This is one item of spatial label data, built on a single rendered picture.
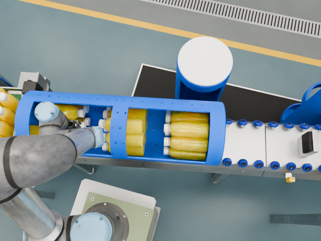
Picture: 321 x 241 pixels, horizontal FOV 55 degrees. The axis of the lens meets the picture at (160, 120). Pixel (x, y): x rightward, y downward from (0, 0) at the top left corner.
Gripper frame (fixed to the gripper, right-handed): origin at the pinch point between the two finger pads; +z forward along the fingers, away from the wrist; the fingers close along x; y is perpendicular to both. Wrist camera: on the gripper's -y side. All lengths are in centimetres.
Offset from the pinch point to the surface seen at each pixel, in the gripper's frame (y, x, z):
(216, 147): 64, -3, -10
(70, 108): -0.4, 11.7, -4.0
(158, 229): 39, -41, 110
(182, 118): 50, 10, -4
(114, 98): 20.0, 15.7, -9.5
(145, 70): 20, 82, 95
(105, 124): 16.8, 4.6, -6.8
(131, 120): 28.1, 6.8, -7.7
